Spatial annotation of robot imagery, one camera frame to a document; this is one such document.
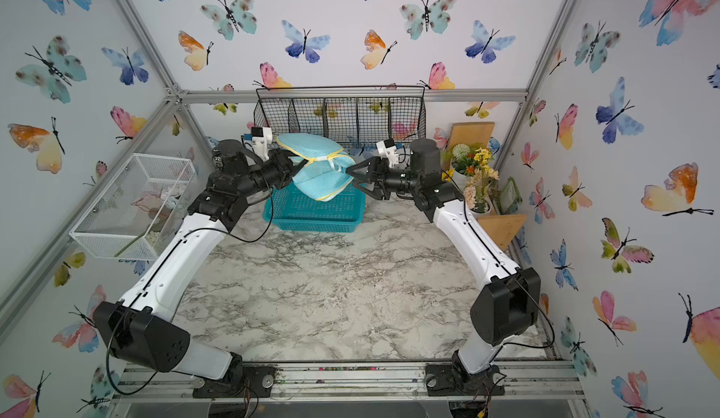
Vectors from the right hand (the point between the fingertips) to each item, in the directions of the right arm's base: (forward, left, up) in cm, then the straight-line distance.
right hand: (351, 175), depth 67 cm
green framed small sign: (+27, -57, -37) cm, 73 cm away
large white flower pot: (+28, -36, -19) cm, 49 cm away
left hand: (+4, +10, +3) cm, 11 cm away
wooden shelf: (+39, -42, -16) cm, 60 cm away
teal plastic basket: (+20, +28, -39) cm, 52 cm away
